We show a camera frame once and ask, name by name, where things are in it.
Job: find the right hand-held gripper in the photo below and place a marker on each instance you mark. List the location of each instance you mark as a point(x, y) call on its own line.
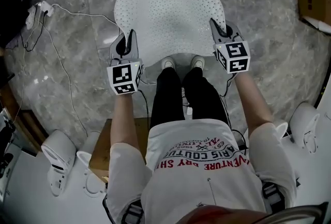
point(234, 56)

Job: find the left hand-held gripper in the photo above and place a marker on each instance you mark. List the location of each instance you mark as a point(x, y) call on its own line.
point(124, 76)

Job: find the white dotted bath mat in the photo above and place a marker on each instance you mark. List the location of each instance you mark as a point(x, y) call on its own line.
point(168, 16)

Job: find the person's left forearm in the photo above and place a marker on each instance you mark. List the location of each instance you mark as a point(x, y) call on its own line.
point(124, 119)

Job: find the person's right forearm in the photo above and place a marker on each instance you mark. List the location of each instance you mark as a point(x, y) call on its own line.
point(253, 104)

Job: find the person's right white shoe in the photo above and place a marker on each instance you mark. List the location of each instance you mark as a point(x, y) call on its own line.
point(197, 62)

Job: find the person's white shoe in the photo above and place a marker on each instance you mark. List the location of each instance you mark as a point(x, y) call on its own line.
point(197, 62)
point(168, 62)

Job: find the person's left white shoe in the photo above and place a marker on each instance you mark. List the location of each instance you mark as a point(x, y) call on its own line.
point(168, 62)

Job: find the person's black trousers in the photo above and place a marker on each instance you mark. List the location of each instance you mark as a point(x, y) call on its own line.
point(168, 98)

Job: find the light wooden step board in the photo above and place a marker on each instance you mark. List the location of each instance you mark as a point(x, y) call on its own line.
point(103, 145)

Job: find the black bag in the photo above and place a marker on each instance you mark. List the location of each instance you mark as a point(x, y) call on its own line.
point(13, 13)

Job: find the person's white printed t-shirt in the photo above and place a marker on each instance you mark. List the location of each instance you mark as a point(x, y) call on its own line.
point(194, 186)

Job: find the white display platform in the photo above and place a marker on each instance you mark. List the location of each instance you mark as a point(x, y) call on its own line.
point(313, 179)
point(31, 202)

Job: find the grey head mount rim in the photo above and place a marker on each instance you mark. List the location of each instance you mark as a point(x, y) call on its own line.
point(289, 214)

